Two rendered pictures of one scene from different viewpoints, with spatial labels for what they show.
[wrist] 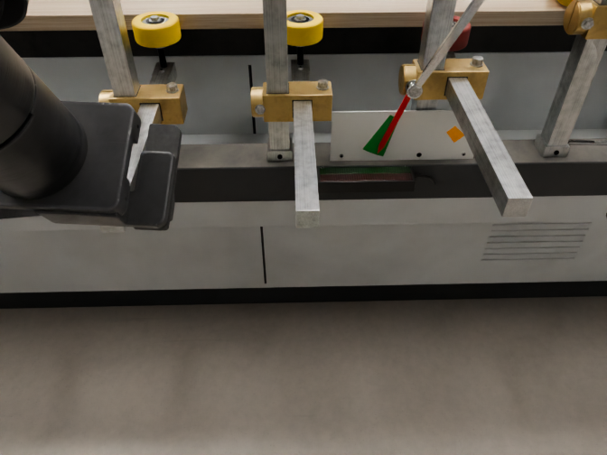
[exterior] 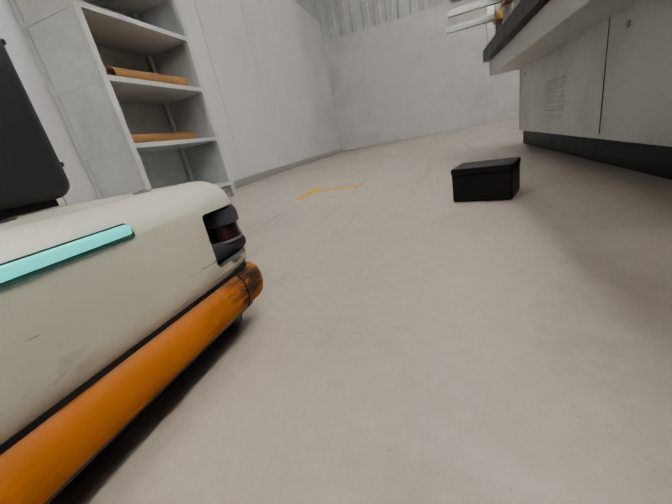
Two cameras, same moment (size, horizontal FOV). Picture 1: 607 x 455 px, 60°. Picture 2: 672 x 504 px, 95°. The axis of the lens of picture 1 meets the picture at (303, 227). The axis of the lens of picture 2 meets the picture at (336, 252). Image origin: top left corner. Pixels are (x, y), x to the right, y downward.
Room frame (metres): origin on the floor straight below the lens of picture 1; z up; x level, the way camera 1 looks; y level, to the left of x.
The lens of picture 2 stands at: (0.37, -0.22, 0.30)
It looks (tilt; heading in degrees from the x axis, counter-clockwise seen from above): 20 degrees down; 112
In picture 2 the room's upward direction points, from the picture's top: 12 degrees counter-clockwise
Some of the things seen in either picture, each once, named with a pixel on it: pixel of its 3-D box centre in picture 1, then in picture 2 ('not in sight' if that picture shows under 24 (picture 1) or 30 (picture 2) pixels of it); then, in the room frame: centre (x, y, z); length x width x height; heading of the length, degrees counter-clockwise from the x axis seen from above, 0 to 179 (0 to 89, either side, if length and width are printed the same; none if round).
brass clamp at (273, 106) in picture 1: (291, 101); not in sight; (0.80, 0.02, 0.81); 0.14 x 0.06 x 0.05; 92
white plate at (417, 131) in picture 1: (405, 136); not in sight; (0.79, -0.18, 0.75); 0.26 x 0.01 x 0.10; 92
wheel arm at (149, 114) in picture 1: (144, 133); not in sight; (0.71, 0.25, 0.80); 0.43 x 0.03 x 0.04; 2
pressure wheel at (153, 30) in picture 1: (160, 49); not in sight; (0.91, 0.26, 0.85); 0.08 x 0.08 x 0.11
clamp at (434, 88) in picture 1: (441, 78); not in sight; (0.81, -0.23, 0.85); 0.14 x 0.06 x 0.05; 92
